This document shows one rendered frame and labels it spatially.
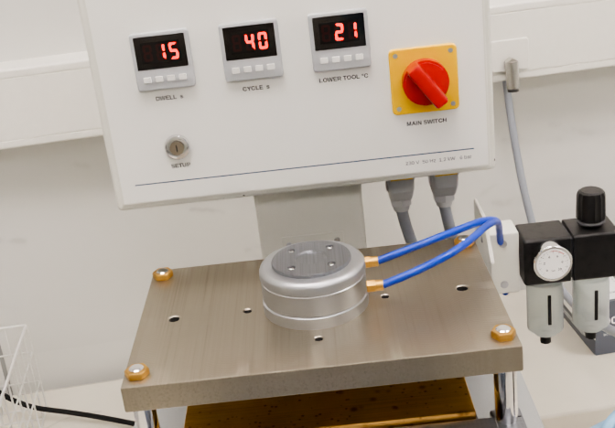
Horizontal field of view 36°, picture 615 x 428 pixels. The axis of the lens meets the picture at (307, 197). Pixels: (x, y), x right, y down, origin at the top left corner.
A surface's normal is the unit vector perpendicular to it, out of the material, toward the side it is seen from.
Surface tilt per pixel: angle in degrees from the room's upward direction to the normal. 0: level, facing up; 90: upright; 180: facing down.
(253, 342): 0
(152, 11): 90
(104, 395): 0
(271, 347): 0
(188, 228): 90
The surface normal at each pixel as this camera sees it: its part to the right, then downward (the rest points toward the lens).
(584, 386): -0.11, -0.92
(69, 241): 0.11, 0.36
